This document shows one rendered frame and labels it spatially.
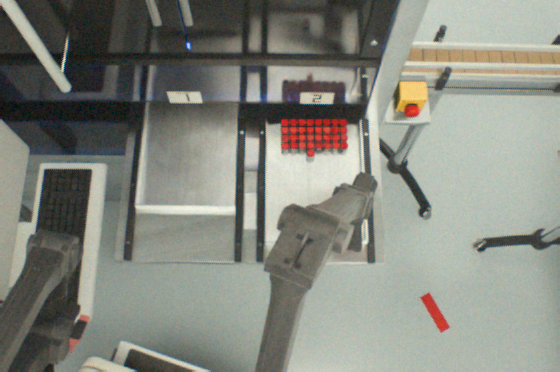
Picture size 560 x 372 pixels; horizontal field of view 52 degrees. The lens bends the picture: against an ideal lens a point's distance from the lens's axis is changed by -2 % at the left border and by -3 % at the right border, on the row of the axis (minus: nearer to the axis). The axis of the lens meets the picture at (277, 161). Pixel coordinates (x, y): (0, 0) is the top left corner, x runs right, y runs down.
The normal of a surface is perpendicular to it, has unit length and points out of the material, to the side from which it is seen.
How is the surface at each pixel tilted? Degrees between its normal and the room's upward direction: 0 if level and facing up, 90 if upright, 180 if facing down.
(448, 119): 0
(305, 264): 18
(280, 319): 51
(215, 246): 0
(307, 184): 0
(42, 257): 41
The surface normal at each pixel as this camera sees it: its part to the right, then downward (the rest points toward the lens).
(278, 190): 0.00, -0.36
